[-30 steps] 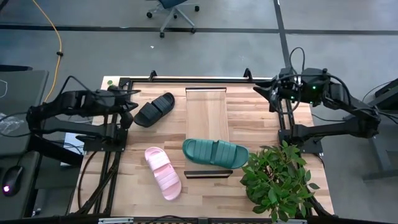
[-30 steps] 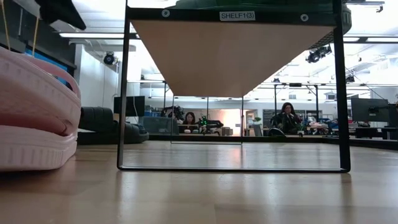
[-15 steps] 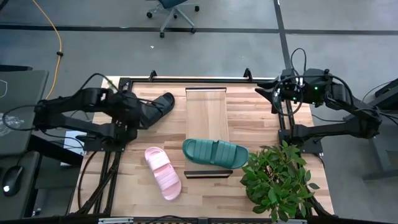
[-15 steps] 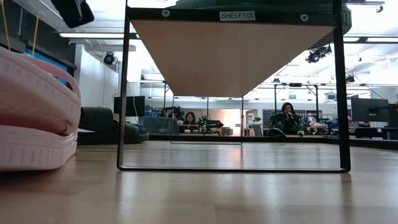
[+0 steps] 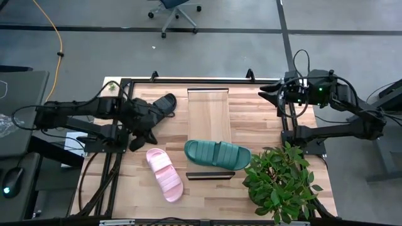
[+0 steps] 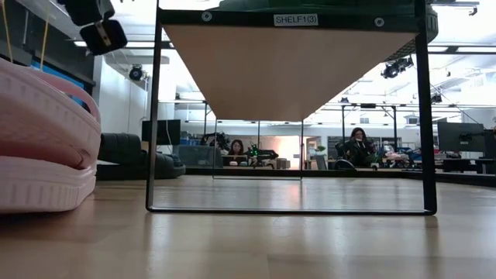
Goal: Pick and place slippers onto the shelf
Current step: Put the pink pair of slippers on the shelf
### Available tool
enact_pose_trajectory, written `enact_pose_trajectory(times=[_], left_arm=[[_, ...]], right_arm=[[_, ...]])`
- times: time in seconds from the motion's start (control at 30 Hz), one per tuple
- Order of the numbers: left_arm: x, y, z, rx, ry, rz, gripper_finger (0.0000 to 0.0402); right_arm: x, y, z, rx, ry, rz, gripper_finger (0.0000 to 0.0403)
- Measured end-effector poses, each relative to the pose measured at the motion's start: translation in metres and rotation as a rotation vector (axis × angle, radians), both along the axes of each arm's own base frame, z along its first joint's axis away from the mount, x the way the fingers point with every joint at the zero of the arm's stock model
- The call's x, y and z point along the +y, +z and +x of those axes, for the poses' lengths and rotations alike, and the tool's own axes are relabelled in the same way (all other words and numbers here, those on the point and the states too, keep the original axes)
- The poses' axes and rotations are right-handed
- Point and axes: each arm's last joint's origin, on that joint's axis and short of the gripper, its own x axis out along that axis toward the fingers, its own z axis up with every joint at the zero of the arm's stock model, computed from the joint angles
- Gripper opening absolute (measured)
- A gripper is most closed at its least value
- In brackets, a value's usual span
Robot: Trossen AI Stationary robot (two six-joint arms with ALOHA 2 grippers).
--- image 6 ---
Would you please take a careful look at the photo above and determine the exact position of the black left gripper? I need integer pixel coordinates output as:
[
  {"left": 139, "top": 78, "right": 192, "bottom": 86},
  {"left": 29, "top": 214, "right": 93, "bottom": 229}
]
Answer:
[{"left": 57, "top": 0, "right": 129, "bottom": 57}]

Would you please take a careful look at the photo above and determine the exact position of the pink ribbed slipper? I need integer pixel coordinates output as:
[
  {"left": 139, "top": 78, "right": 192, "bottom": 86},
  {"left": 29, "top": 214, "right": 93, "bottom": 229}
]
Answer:
[{"left": 0, "top": 57, "right": 103, "bottom": 215}]

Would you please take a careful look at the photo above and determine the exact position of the black computer monitor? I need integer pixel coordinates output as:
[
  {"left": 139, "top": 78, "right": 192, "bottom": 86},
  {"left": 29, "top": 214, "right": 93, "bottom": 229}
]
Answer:
[
  {"left": 483, "top": 129, "right": 496, "bottom": 160},
  {"left": 436, "top": 121, "right": 486, "bottom": 153},
  {"left": 140, "top": 119, "right": 182, "bottom": 147}
]

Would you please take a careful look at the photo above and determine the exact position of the person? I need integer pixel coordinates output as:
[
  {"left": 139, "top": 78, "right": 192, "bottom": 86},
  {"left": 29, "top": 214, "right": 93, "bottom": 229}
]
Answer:
[
  {"left": 227, "top": 138, "right": 246, "bottom": 167},
  {"left": 343, "top": 126, "right": 376, "bottom": 169}
]

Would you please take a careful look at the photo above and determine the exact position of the background robot with green light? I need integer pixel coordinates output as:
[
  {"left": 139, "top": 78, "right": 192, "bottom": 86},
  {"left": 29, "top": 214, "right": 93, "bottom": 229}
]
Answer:
[{"left": 246, "top": 143, "right": 280, "bottom": 169}]

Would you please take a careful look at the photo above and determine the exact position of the rounded black chair back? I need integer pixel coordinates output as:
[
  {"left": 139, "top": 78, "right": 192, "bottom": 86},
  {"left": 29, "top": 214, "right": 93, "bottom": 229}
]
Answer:
[{"left": 333, "top": 158, "right": 357, "bottom": 171}]

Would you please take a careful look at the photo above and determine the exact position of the black metal gantry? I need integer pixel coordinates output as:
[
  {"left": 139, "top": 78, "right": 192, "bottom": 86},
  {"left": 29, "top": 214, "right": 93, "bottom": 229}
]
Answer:
[{"left": 339, "top": 102, "right": 399, "bottom": 158}]

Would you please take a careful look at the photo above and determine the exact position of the black ceiling spotlight cluster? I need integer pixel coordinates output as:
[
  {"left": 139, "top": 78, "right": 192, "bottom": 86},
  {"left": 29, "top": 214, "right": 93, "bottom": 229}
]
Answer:
[{"left": 381, "top": 55, "right": 415, "bottom": 80}]

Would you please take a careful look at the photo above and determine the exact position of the round black ceiling camera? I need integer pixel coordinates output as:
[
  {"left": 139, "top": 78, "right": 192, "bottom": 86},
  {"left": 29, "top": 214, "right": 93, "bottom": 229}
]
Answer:
[{"left": 128, "top": 64, "right": 145, "bottom": 82}]

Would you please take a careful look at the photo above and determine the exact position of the yellow cable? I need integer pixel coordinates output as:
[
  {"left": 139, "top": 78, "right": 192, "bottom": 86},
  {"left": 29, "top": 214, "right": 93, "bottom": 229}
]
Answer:
[
  {"left": 39, "top": 15, "right": 50, "bottom": 71},
  {"left": 0, "top": 0, "right": 14, "bottom": 65}
]

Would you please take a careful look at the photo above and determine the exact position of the wooden shelf with black frame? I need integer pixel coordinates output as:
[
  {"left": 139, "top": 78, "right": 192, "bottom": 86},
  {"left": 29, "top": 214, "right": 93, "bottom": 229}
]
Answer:
[{"left": 145, "top": 0, "right": 438, "bottom": 216}]

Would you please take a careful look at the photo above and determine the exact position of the black metal table frame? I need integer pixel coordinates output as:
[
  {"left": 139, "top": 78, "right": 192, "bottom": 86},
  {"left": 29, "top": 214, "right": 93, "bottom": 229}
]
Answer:
[{"left": 184, "top": 166, "right": 496, "bottom": 188}]

